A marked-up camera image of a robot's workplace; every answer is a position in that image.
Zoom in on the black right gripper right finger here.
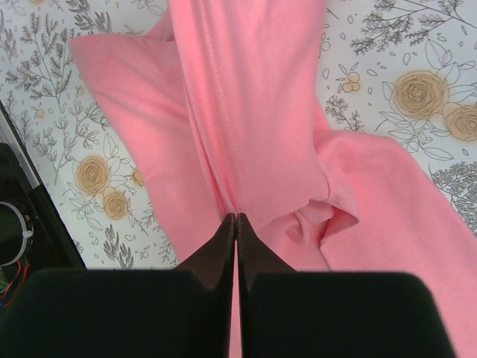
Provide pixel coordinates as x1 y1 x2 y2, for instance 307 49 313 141
236 214 455 357

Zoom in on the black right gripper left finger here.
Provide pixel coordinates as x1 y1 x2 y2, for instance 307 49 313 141
1 214 236 357

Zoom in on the pink polo shirt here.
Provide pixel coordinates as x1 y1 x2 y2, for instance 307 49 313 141
69 1 476 357

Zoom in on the floral patterned table mat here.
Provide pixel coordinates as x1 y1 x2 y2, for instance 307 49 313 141
1 1 476 269

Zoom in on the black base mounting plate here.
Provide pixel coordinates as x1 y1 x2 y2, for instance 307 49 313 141
0 100 86 273

